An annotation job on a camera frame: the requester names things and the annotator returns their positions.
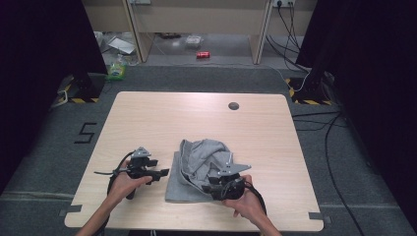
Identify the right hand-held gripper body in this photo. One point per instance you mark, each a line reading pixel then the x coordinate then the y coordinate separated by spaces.
pixel 231 188

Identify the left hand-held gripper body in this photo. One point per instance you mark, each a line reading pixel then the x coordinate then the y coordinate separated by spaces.
pixel 139 167

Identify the grey hoodie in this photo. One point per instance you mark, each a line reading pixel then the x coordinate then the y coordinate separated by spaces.
pixel 196 157

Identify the person's right hand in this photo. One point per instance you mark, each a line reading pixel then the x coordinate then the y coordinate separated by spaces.
pixel 246 206

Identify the person's left hand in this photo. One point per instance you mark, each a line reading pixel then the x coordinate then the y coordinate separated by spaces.
pixel 126 187

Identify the grey tape strip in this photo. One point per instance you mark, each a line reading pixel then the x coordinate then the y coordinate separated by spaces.
pixel 70 210
pixel 319 217

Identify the black stand base striped tape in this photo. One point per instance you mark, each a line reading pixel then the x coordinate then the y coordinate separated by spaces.
pixel 83 88
pixel 311 88

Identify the green packet on floor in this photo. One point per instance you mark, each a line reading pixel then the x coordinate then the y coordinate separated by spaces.
pixel 116 70

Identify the red drink can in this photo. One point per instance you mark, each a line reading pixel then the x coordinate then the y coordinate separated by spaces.
pixel 203 54

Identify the grey sheet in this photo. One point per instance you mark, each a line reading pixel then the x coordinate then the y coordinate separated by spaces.
pixel 122 45

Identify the clear plastic container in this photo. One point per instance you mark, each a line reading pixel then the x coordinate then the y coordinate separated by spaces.
pixel 193 40

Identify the black curtain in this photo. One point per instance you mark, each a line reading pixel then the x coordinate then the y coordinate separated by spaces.
pixel 39 65
pixel 377 82

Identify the white wall socket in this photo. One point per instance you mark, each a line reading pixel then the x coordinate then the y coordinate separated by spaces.
pixel 284 2

